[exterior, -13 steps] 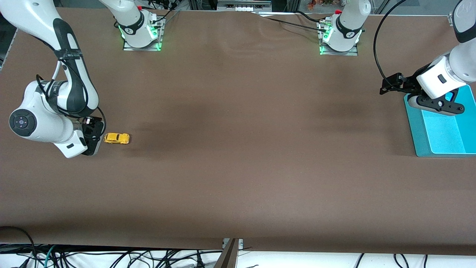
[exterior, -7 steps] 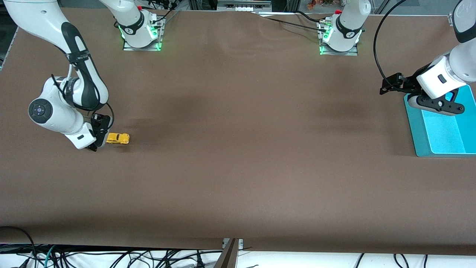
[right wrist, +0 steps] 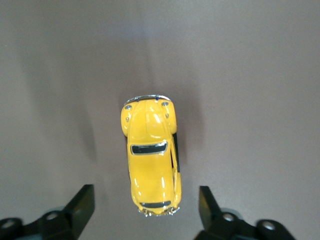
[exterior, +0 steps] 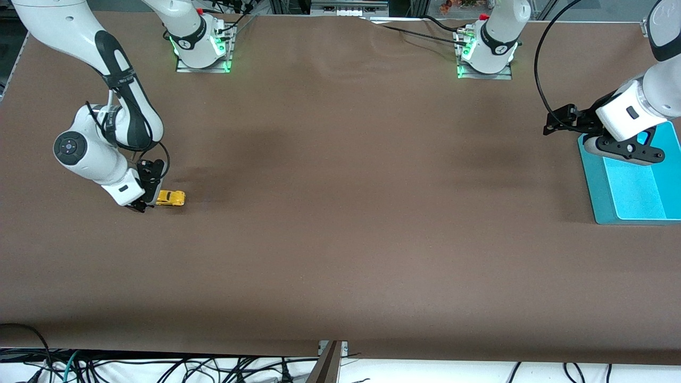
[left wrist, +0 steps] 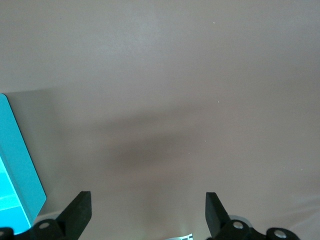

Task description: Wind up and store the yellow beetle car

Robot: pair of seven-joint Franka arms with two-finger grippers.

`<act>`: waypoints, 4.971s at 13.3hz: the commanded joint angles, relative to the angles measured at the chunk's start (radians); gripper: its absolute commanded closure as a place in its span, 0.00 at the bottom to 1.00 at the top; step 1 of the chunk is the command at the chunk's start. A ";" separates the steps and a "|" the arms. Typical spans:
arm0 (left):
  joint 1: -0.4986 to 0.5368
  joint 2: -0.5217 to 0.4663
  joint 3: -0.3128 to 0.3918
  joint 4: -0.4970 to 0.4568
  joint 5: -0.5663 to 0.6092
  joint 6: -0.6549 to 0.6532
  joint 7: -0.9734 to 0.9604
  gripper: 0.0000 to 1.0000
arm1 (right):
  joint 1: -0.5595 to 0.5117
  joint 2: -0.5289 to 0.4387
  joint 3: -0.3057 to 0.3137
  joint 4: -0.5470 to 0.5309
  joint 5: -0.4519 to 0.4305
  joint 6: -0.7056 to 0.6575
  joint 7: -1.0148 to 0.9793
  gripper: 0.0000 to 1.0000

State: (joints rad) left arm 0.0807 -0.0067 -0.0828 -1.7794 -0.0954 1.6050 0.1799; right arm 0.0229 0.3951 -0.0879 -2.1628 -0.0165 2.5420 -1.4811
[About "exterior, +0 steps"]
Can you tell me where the black cable on table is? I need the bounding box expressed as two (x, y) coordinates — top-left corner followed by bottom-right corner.
(362, 16), (469, 48)

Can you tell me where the brown table cover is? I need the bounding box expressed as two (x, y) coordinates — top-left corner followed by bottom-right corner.
(0, 10), (681, 365)

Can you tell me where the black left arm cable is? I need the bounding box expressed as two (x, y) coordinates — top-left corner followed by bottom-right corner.
(533, 0), (582, 116)

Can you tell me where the dark support beam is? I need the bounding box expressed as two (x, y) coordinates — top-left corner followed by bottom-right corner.
(306, 340), (342, 383)

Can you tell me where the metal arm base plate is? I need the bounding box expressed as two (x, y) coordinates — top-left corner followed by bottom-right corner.
(456, 29), (514, 81)
(176, 24), (233, 74)

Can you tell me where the teal floor cable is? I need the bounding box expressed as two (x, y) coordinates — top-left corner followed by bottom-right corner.
(63, 350), (80, 383)

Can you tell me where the cyan plastic bin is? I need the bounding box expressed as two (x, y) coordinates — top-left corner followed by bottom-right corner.
(578, 120), (681, 226)

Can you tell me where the black looped floor cable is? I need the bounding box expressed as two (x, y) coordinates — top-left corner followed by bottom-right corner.
(0, 323), (52, 383)

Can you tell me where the yellow toy beetle car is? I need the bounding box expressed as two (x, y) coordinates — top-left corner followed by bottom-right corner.
(156, 190), (187, 207)

